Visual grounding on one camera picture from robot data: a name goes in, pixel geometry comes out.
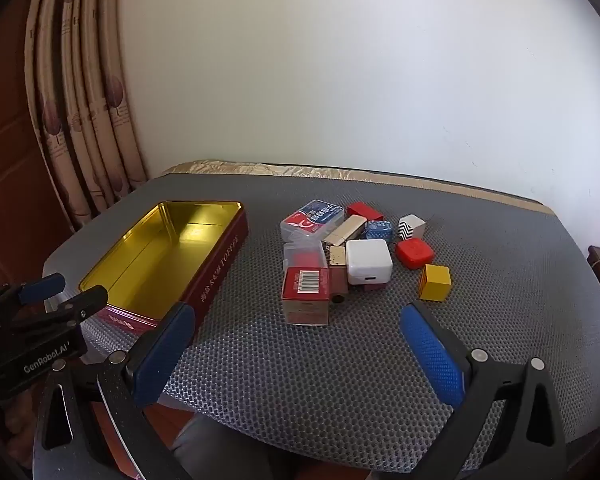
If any red rounded square case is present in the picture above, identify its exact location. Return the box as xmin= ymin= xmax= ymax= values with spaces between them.
xmin=395 ymin=238 xmax=433 ymax=267

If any small clear plastic box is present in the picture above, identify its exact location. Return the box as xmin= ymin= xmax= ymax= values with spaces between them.
xmin=283 ymin=241 xmax=328 ymax=273

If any white charger cube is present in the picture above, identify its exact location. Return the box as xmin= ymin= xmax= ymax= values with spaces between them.
xmin=345 ymin=239 xmax=394 ymax=286

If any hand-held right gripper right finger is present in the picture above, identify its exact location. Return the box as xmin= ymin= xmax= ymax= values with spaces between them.
xmin=399 ymin=301 xmax=568 ymax=480

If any brown wooden block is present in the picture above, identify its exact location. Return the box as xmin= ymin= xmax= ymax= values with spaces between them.
xmin=328 ymin=266 xmax=351 ymax=307

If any red box with barcode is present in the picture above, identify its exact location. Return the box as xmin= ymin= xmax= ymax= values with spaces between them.
xmin=281 ymin=267 xmax=331 ymax=327

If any red rectangular block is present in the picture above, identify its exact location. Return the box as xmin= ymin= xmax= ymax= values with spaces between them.
xmin=346 ymin=202 xmax=385 ymax=222

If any yellow cube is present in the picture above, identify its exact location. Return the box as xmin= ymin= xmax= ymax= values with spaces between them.
xmin=419 ymin=263 xmax=452 ymax=302

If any small blue patterned tin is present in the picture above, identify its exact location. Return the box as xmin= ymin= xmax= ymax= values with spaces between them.
xmin=364 ymin=220 xmax=394 ymax=242

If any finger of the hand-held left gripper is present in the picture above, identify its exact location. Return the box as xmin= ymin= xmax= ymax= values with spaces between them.
xmin=0 ymin=273 xmax=66 ymax=313
xmin=42 ymin=285 xmax=109 ymax=330

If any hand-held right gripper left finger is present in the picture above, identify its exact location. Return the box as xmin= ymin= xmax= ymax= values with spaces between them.
xmin=31 ymin=301 xmax=197 ymax=480

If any black white striped cube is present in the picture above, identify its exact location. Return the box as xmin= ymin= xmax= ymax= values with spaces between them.
xmin=397 ymin=214 xmax=426 ymax=242

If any brown wooden panel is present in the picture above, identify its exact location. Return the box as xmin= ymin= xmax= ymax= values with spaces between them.
xmin=0 ymin=0 xmax=76 ymax=301

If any gold rectangular case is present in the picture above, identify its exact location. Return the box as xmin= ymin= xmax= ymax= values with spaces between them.
xmin=322 ymin=215 xmax=368 ymax=247

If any beige patterned curtain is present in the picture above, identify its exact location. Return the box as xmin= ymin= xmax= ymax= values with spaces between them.
xmin=24 ymin=0 xmax=148 ymax=233

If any dark red toffee tin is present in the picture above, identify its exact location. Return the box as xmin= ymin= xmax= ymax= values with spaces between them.
xmin=78 ymin=200 xmax=249 ymax=337

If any clear box blue red label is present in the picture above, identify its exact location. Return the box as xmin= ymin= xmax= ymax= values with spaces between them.
xmin=280 ymin=199 xmax=345 ymax=242

